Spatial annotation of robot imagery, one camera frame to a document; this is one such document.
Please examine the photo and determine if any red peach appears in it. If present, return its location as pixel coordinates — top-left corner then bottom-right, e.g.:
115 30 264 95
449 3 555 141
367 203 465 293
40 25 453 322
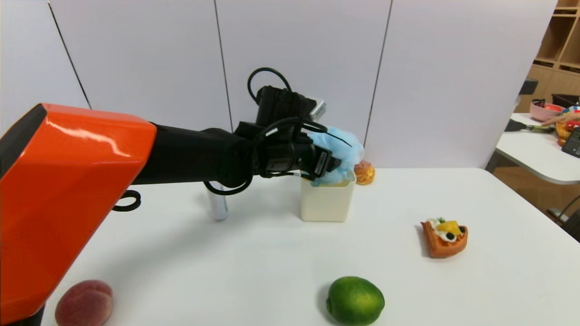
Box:
55 280 114 326

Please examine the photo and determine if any white side table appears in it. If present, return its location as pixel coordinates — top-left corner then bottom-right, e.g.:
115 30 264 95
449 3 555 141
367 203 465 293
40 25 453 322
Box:
485 113 580 186

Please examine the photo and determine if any light blue mesh bath loofah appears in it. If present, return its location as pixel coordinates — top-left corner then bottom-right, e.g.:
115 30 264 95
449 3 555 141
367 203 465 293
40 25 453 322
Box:
308 126 365 187

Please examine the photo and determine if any waffle slice with fruit topping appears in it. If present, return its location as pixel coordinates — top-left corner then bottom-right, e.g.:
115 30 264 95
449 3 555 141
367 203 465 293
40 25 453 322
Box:
420 218 469 259

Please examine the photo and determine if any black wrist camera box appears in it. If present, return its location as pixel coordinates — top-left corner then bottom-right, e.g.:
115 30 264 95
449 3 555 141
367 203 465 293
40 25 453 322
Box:
256 86 326 126

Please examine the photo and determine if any golden cream puff pastry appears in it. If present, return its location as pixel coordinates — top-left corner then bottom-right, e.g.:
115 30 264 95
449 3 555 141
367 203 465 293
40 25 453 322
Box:
354 160 376 186

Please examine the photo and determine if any white cylindrical bottle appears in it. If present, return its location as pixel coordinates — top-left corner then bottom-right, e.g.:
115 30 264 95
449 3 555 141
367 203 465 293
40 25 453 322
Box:
206 181 229 221

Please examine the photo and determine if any wooden shelf unit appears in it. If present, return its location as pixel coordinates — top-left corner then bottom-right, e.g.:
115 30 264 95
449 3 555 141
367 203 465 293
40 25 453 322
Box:
517 0 580 114

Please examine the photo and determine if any person's bare hand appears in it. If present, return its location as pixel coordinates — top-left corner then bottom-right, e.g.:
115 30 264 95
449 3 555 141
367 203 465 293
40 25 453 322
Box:
541 113 580 127

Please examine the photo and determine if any black and green tool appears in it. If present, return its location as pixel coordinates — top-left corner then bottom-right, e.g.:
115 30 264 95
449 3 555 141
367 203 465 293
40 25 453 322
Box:
505 119 556 134

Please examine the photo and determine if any black cable loop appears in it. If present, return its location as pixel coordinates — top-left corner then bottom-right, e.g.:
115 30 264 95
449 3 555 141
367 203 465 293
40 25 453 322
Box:
112 190 142 212

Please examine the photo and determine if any black camera cable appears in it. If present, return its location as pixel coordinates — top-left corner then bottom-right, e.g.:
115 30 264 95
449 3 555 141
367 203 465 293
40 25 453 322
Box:
247 67 293 105

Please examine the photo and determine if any pink bowl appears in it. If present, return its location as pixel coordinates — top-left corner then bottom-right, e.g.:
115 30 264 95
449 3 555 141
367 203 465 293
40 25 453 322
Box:
529 100 565 123

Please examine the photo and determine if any green lime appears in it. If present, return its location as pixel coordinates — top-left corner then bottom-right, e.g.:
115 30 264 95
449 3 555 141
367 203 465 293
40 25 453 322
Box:
326 276 386 326

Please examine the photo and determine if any orange yellow toy food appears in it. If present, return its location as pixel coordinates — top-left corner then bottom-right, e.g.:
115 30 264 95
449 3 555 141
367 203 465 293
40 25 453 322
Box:
555 121 572 147

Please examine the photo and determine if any black keypad device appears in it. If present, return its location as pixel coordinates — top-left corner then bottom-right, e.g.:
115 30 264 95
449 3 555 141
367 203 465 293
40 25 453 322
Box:
561 128 580 158

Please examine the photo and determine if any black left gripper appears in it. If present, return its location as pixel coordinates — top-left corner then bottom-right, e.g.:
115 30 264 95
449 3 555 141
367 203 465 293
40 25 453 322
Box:
266 134 342 182

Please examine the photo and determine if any white square box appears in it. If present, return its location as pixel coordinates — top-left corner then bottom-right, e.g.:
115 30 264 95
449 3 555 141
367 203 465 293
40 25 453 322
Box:
300 171 357 223

